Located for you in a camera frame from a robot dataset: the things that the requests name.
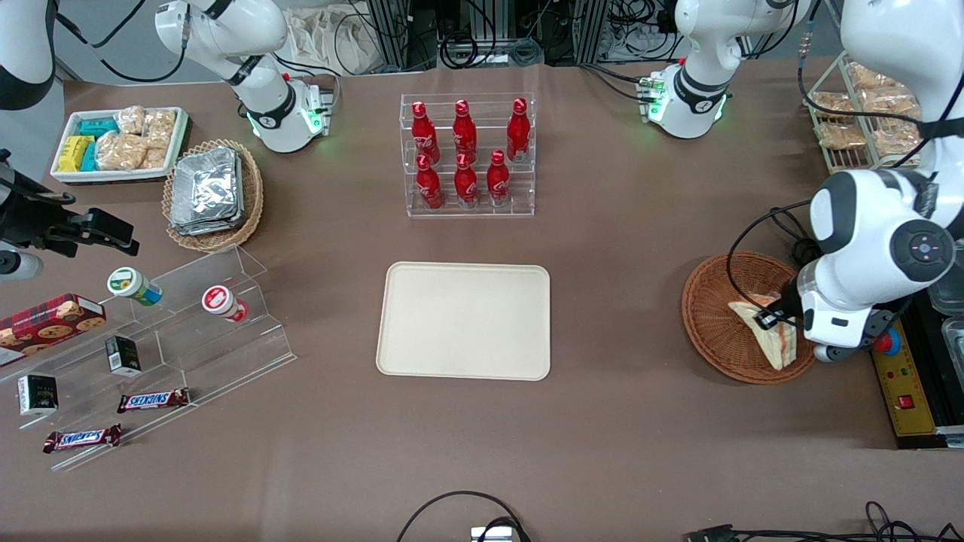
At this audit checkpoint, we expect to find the white rectangular snack bin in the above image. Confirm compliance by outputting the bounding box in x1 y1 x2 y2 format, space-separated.
50 106 190 186

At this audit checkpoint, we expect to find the oval light wicker basket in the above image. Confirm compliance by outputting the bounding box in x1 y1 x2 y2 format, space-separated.
161 139 265 252

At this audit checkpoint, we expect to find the red cola bottle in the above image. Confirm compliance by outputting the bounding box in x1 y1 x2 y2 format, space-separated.
410 101 441 163
415 154 444 211
486 149 511 206
453 99 478 160
453 152 480 209
505 97 532 163

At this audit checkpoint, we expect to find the brown Snickers bar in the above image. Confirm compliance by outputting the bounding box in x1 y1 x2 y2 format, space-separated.
116 387 192 415
42 423 124 455

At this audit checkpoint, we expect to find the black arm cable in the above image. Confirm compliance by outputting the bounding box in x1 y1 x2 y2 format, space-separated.
54 0 191 85
725 21 964 321

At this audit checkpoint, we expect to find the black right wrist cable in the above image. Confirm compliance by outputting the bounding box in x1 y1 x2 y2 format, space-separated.
0 176 78 206

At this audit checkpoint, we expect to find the aluminium frame post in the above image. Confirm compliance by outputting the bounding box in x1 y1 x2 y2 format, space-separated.
368 0 413 73
575 0 609 65

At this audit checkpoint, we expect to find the red lid yogurt cup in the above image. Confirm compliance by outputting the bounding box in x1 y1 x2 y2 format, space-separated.
200 285 250 324

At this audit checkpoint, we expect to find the beige cloth bag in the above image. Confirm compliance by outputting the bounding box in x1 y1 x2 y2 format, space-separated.
284 5 379 77

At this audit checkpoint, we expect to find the beige plastic tray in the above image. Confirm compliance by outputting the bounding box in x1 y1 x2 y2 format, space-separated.
376 261 552 382

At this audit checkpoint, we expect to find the round brown wicker basket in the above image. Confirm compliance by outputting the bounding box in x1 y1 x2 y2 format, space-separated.
682 251 819 385

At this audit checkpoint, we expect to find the silver foil container stack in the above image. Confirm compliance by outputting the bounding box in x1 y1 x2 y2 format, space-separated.
169 146 244 236

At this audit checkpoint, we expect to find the clear plastic container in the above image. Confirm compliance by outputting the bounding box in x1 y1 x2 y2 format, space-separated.
941 316 964 379

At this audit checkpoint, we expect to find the yellow snack package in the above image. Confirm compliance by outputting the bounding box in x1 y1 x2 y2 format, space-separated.
57 135 96 174

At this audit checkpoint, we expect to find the red plaid cookie box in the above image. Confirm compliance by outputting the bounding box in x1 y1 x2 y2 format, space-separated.
0 293 108 368

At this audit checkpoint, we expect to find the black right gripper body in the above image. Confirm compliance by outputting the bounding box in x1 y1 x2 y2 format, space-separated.
0 167 79 255

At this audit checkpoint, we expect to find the white wire rack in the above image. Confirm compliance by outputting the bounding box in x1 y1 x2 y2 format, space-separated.
801 51 933 176

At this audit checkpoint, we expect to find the green lid yogurt cup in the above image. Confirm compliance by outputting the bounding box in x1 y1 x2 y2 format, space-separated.
106 266 163 308

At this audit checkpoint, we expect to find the clear acrylic bottle rack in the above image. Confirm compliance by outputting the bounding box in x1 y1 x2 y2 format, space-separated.
400 92 536 219

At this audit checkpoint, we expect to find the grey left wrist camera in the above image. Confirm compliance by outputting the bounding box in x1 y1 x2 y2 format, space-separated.
813 342 864 365

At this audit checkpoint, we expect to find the black box with white side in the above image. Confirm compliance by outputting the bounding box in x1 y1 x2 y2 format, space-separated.
17 373 59 417

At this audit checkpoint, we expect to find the black cable with connector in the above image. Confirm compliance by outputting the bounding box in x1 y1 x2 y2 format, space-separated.
684 500 964 542

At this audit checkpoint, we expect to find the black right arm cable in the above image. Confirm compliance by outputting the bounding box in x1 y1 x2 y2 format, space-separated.
54 0 191 85

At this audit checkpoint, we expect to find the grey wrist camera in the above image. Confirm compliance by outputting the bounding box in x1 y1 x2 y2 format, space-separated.
813 342 864 365
0 251 44 284

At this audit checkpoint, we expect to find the small black barcode box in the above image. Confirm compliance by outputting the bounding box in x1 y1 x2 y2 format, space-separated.
104 334 143 378

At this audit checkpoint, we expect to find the yellow emergency stop box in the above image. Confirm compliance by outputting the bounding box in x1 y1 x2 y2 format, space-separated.
869 325 939 440

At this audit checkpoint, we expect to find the clear acrylic step stand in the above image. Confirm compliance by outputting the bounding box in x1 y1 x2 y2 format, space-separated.
0 244 297 473

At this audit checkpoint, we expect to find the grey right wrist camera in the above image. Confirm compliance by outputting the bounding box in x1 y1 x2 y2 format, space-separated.
0 251 44 284

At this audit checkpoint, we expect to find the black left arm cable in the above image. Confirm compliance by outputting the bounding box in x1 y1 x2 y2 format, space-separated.
725 21 964 321

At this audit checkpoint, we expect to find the black looped cable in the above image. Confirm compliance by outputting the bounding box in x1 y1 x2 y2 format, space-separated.
396 490 529 542

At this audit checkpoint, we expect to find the triangular sandwich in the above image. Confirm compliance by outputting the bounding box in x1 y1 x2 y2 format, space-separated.
726 294 800 372

